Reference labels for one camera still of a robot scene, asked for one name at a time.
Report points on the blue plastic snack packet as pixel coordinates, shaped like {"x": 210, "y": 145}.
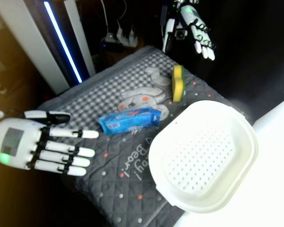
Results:
{"x": 127, "y": 120}

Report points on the yellow and green sponge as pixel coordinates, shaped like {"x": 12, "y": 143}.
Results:
{"x": 178, "y": 82}

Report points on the grey quilt with bear print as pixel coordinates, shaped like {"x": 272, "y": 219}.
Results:
{"x": 104, "y": 97}

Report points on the power strip with white plugs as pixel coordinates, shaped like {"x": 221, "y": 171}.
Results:
{"x": 123, "y": 35}

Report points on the narrow white pillar panel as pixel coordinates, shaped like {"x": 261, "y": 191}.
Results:
{"x": 80, "y": 35}

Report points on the blue-white LED light strip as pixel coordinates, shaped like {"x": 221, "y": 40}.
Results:
{"x": 61, "y": 42}

